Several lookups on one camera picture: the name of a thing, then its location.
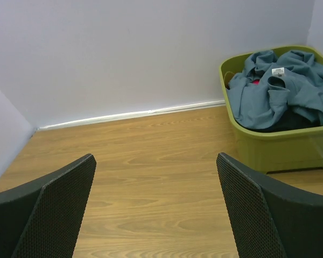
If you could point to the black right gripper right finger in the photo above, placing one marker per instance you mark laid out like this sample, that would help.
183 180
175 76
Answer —
270 218

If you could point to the aluminium table edge strip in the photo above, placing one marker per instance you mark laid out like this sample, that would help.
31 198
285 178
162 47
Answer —
130 115

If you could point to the white shirt label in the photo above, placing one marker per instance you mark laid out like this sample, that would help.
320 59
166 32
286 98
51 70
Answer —
278 72

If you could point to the blue-grey t shirt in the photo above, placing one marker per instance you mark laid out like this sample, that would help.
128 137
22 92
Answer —
300 90

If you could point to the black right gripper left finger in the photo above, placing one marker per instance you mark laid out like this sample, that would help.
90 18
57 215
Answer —
42 218

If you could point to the black t shirt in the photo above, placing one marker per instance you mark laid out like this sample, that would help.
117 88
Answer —
289 121

